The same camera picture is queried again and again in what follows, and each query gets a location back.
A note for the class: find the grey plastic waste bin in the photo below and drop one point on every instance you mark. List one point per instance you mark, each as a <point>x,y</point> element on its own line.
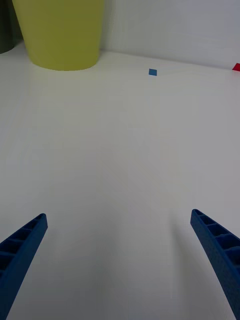
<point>7,25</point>

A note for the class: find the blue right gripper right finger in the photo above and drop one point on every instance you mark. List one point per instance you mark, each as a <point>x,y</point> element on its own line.
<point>220,250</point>

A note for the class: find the yellow-green plastic waste bin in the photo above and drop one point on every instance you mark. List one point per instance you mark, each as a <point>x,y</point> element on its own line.
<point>62,32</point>

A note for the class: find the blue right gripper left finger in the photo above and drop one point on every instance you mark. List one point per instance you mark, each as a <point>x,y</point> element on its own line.
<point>20,255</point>

